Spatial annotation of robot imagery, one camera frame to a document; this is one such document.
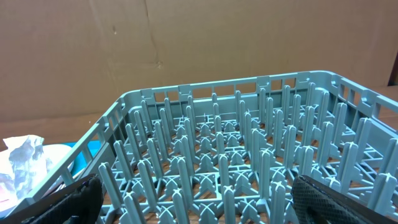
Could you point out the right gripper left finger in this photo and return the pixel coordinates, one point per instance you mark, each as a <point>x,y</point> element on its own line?
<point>79,202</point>

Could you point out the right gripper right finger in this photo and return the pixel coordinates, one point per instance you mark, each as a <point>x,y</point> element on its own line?
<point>314,202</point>

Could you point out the grey dishwasher rack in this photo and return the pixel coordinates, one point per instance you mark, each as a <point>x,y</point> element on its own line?
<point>229,151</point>

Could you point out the crumpled white napkin right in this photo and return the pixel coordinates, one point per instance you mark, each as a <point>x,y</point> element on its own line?
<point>24,164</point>

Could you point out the pink plate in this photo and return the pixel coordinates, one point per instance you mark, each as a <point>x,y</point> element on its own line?
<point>52,154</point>

